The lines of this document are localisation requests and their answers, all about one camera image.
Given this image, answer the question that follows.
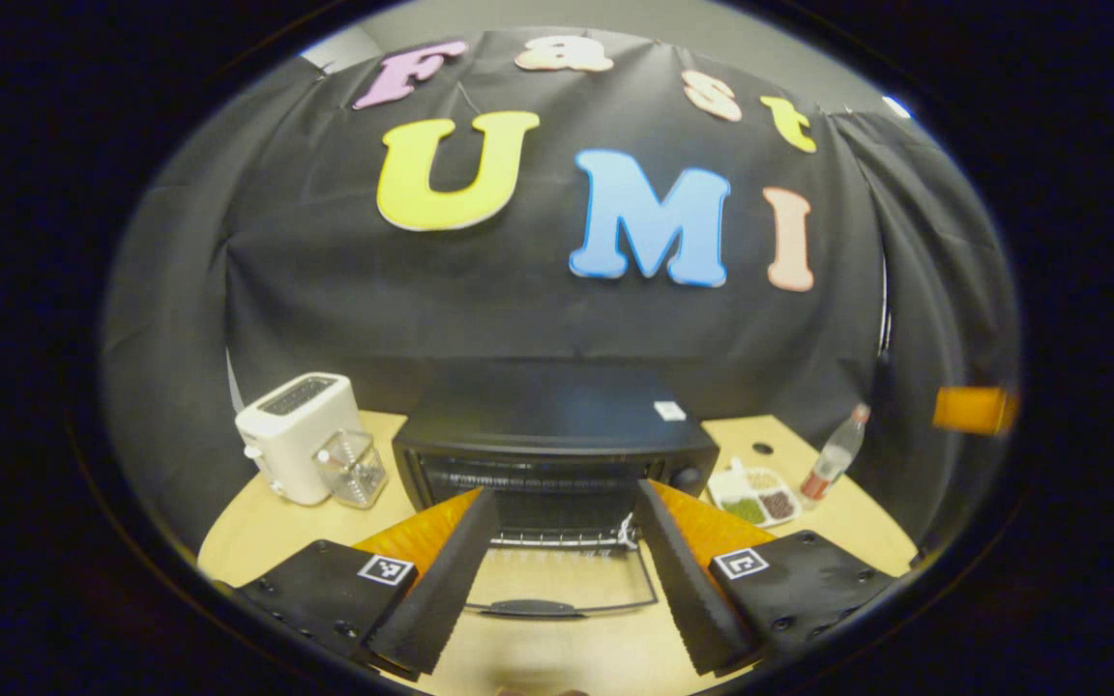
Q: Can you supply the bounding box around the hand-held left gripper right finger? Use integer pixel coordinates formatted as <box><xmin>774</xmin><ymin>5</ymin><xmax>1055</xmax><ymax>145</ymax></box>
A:
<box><xmin>632</xmin><ymin>478</ymin><xmax>898</xmax><ymax>678</ymax></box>

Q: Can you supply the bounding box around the clear plastic bottle red label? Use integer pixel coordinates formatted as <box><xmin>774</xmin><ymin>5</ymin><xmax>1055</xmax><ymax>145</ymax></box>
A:
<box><xmin>799</xmin><ymin>403</ymin><xmax>872</xmax><ymax>510</ymax></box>

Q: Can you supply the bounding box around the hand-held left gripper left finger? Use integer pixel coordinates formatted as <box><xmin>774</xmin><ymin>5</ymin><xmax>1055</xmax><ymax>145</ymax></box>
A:
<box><xmin>226</xmin><ymin>486</ymin><xmax>502</xmax><ymax>678</ymax></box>

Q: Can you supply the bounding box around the clear glass jar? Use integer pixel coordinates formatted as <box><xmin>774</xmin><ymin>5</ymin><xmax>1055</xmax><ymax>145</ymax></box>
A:
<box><xmin>312</xmin><ymin>429</ymin><xmax>389</xmax><ymax>510</ymax></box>

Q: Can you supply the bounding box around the black electric oven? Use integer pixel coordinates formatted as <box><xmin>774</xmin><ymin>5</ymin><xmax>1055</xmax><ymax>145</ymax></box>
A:
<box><xmin>391</xmin><ymin>362</ymin><xmax>720</xmax><ymax>620</ymax></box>

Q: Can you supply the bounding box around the white divided plate with beans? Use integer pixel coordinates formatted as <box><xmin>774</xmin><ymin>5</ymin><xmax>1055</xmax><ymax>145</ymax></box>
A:
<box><xmin>707</xmin><ymin>457</ymin><xmax>802</xmax><ymax>529</ymax></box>

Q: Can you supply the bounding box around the white toaster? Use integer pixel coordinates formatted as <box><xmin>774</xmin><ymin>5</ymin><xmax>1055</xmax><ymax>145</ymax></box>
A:
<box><xmin>234</xmin><ymin>372</ymin><xmax>369</xmax><ymax>507</ymax></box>

